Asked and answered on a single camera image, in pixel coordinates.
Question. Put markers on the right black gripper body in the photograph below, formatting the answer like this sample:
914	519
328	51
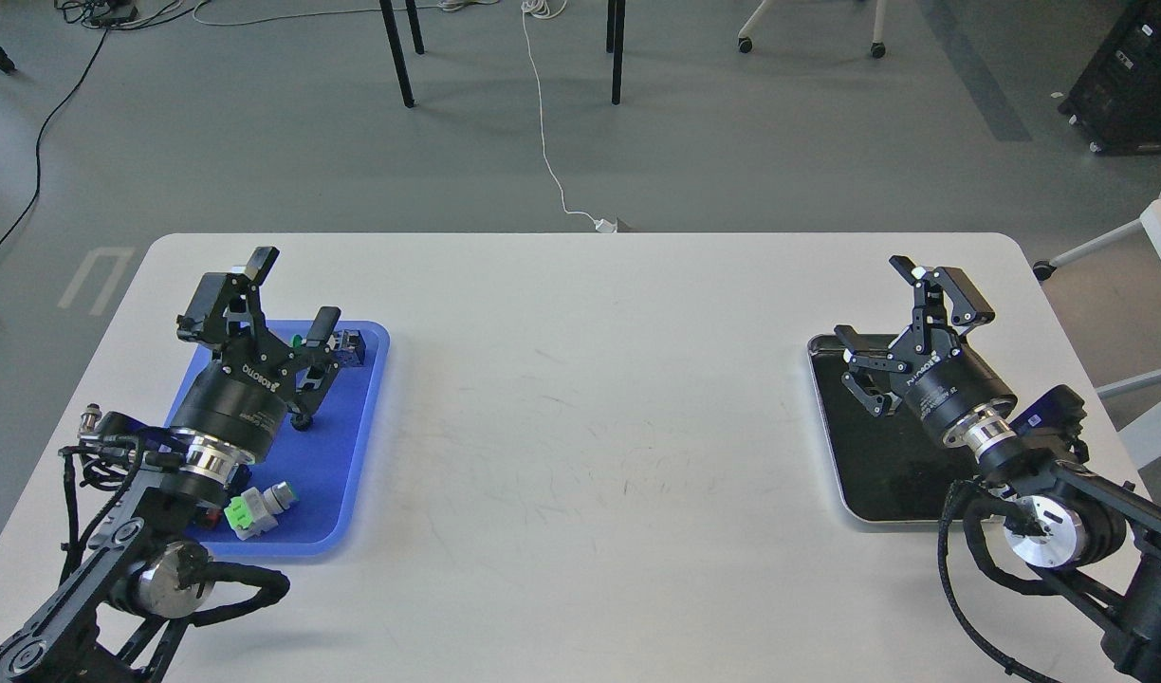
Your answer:
947	389

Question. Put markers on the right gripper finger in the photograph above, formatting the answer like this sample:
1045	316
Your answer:
946	306
870	372

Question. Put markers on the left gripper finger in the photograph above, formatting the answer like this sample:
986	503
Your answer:
225	313
319	368

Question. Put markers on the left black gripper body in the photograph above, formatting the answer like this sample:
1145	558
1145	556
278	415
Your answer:
240	401

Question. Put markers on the small black gear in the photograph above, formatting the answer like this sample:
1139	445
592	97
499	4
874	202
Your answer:
300	422

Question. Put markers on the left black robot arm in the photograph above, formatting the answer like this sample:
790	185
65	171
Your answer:
133	582

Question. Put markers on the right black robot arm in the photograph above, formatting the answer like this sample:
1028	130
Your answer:
1036	521

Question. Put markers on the silver metal tray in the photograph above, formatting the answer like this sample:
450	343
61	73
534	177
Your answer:
888	469

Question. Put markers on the blue plastic tray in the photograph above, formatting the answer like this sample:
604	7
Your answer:
322	465

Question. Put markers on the white chair base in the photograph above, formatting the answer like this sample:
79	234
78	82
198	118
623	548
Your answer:
853	23

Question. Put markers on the black equipment case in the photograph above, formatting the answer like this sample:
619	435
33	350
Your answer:
1116	101

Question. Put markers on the black table legs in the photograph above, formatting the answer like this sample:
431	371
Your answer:
616	15

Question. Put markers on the white green selector switch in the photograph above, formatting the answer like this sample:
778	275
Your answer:
254	512

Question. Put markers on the red push button switch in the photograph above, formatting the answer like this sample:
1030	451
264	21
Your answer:
207	518

